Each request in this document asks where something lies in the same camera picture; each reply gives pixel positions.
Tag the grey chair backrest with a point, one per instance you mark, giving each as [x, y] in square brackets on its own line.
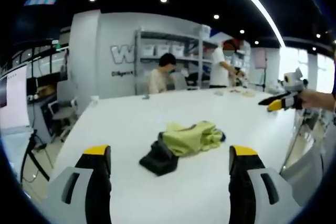
[180, 81]

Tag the white cup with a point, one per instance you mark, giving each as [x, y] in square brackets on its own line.
[94, 99]

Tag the grey office chair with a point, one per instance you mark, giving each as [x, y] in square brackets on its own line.
[63, 115]

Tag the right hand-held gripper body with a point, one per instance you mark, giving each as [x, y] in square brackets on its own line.
[294, 82]

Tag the black tripod stand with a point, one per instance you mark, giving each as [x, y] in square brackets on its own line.
[33, 153]

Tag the green and black garment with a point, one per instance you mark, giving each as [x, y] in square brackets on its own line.
[186, 140]

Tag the small grey object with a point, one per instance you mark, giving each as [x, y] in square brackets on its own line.
[146, 97]

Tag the grey metal shelving unit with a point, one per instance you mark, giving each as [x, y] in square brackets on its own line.
[199, 58]

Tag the light grey chair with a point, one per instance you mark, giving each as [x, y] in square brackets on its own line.
[304, 179]

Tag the pink wall poster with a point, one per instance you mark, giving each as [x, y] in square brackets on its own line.
[260, 58]

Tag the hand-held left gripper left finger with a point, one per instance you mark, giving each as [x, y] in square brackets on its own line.
[78, 197]

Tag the pile of beige items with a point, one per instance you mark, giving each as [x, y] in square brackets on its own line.
[242, 93]

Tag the person's right hand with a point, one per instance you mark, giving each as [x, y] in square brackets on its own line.
[309, 99]

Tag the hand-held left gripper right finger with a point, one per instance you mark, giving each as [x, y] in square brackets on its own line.
[260, 197]

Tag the white standing board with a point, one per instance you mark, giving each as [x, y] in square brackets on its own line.
[17, 98]

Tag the white storage bin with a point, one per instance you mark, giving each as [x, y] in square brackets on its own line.
[159, 50]
[149, 50]
[179, 49]

